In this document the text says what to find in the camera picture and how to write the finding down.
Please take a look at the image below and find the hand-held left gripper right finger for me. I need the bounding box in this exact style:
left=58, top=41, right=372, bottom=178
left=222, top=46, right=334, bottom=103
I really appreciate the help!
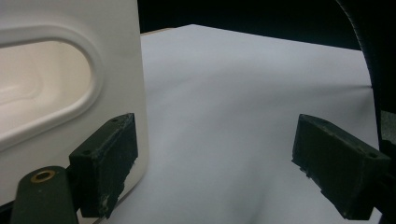
left=290, top=113, right=392, bottom=221

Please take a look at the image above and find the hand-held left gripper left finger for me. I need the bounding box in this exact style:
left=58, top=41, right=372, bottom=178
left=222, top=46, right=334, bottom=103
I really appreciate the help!
left=68, top=112, right=139, bottom=220

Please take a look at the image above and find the white plastic bin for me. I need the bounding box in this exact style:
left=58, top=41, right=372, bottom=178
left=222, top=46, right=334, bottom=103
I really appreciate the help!
left=0, top=0, right=150, bottom=224

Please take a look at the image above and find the wooden table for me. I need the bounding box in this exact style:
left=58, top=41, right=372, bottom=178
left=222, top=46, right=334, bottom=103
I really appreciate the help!
left=139, top=26, right=177, bottom=36

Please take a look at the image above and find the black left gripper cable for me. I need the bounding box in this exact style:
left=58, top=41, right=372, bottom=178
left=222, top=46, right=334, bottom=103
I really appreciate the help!
left=335, top=0, right=396, bottom=150

